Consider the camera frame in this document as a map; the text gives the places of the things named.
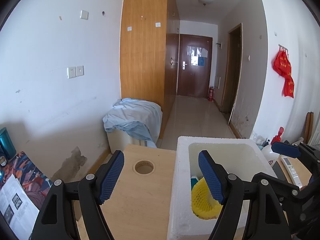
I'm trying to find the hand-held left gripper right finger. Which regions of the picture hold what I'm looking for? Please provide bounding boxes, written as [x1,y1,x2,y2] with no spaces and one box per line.
[198,150,292,240]

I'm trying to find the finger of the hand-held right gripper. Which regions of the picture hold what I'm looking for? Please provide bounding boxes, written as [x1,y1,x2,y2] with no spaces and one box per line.
[271,141,320,178]
[276,177,320,207]

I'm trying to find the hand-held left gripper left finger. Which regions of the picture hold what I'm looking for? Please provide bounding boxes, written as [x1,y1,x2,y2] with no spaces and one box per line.
[31,150,125,240]

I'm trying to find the yellow foam fruit net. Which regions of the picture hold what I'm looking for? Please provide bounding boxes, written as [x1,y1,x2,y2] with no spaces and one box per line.
[191,177,222,219]

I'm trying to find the white foam box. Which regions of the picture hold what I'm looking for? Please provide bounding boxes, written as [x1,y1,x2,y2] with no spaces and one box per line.
[167,135,278,240]

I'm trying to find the white red pump bottle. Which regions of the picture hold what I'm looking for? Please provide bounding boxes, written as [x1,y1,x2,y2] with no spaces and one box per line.
[261,127,285,166]

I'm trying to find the black smartphone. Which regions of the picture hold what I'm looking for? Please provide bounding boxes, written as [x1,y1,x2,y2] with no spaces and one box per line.
[272,160,288,181]

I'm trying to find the white remote control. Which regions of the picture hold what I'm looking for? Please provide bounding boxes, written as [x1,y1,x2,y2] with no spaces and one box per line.
[280,156,303,186]

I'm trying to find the wooden plank pair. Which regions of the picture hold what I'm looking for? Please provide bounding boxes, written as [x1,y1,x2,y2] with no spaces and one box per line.
[304,112,315,144]

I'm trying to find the cream storage box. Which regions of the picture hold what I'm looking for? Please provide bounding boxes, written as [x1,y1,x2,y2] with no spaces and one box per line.
[107,127,163,153]

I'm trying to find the red cloth bag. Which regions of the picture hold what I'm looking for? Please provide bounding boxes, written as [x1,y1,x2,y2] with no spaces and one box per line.
[283,75,295,98]
[273,50,292,77]

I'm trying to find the light blue cloth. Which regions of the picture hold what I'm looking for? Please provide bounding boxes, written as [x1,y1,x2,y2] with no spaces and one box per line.
[103,98,163,148]

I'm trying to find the colourful printed mat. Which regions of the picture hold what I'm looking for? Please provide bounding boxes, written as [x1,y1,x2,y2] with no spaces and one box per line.
[0,151,55,205]

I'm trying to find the brown entrance door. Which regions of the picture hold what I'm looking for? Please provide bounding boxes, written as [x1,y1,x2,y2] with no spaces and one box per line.
[178,34,213,98]

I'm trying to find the printed paper leaflet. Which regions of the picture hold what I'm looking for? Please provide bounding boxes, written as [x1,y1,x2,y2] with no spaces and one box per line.
[0,174,40,239]

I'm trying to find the teal metal can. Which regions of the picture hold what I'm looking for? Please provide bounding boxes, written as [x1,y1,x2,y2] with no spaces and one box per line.
[0,127,17,160]

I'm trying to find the wooden wardrobe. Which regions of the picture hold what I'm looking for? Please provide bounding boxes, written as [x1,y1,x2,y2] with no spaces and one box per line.
[120,0,180,140]

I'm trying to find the taped paper notices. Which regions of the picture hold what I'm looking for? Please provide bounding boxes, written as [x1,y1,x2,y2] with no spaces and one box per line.
[187,46,208,67]

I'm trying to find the wooden side door frame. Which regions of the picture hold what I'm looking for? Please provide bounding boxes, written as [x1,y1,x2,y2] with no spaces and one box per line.
[220,23,243,126]

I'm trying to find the double white wall outlet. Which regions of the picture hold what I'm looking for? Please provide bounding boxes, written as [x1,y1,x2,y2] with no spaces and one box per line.
[67,65,84,79]

